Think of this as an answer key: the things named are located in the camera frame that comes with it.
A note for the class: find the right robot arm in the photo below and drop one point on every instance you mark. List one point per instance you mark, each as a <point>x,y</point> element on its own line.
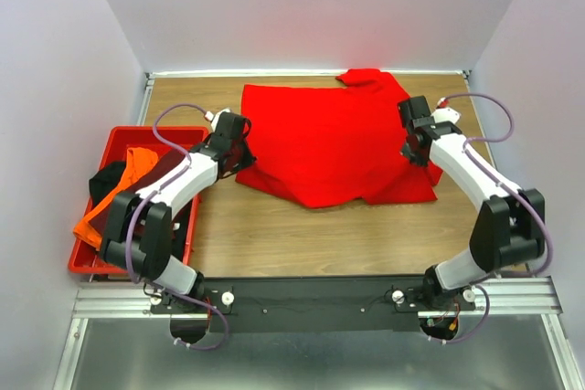
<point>510,225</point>

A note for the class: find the orange t-shirt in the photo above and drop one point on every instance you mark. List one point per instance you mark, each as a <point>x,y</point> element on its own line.
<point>139,161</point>

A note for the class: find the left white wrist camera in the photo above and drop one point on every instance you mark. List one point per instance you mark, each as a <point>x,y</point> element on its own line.
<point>213,117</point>

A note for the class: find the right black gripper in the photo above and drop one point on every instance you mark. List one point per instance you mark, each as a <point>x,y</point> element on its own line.
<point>415,159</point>

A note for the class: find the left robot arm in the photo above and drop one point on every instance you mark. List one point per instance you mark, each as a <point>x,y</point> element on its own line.
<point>138,233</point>

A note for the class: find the black t-shirt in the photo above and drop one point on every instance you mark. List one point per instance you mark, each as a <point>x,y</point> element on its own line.
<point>103,184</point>

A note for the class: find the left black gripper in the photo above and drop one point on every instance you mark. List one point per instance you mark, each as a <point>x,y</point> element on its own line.
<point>248,160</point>

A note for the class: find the red t-shirt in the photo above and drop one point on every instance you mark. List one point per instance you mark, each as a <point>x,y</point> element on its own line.
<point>323,147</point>

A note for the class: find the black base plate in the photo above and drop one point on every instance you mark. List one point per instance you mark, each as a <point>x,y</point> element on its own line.
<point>403,303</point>

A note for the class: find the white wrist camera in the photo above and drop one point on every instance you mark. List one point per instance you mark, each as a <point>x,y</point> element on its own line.
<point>213,117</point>
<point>443,112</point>

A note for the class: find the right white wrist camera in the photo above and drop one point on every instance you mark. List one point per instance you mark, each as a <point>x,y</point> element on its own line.
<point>443,112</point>

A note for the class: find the maroon t-shirt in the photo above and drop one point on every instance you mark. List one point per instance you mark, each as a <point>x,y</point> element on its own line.
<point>166,163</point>

